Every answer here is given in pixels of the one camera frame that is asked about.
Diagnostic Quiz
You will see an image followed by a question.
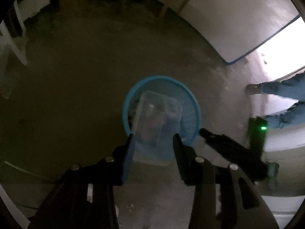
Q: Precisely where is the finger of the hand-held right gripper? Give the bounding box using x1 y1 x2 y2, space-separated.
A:
199 128 268 182

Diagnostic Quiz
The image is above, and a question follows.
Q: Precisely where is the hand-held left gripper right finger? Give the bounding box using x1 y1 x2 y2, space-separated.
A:
173 134 279 229

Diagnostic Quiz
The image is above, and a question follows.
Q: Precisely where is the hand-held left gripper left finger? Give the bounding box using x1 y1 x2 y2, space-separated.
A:
27 134 136 229

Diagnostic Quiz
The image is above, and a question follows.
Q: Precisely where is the blue plastic waste basket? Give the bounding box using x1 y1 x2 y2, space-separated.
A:
122 76 202 166

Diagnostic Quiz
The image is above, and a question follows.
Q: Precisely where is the clear plastic container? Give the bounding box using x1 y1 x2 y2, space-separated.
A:
132 90 183 149

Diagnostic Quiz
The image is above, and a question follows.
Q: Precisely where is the white cabinet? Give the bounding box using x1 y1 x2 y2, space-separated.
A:
262 196 301 229

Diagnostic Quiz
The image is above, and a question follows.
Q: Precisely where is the window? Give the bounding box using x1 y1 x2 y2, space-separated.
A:
257 17 305 81

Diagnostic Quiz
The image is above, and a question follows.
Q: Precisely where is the white mattress with blue edge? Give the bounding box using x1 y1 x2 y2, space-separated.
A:
177 0 303 65

